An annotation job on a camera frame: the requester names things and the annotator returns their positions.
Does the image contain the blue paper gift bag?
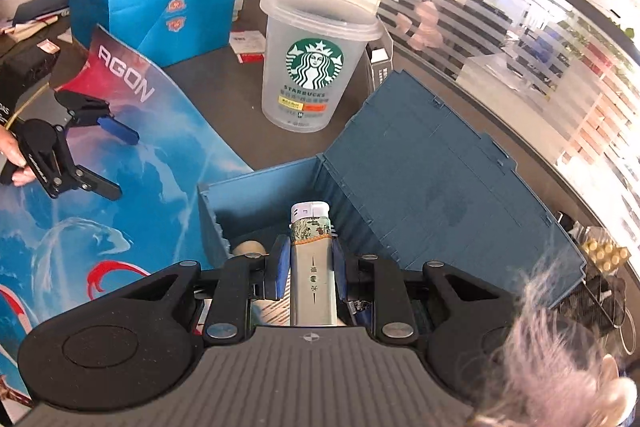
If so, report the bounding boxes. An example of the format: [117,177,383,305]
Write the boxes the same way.
[68,0,235,67]

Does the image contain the red and white card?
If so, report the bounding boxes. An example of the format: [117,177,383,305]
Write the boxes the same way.
[229,30,266,64]

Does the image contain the patterned white lighter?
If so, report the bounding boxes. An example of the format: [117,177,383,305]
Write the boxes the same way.
[290,202,338,327]

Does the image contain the teal plastic storage box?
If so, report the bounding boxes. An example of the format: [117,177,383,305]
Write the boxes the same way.
[198,72,586,324]

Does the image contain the AGON printed desk mat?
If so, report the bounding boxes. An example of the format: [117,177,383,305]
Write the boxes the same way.
[1,28,247,416]

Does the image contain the translucent Starbucks plastic cup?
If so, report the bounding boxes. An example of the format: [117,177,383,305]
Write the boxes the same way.
[259,0,382,133]

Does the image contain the person's left hand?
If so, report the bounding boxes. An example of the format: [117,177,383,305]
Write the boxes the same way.
[0,127,36,186]

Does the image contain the golden wrapped chocolates pack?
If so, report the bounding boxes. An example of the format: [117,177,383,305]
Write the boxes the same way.
[580,237,631,274]

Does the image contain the tape roll in box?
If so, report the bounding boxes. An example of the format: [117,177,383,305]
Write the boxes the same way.
[232,241,267,256]

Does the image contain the black small box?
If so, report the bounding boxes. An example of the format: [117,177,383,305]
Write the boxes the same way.
[1,40,60,118]

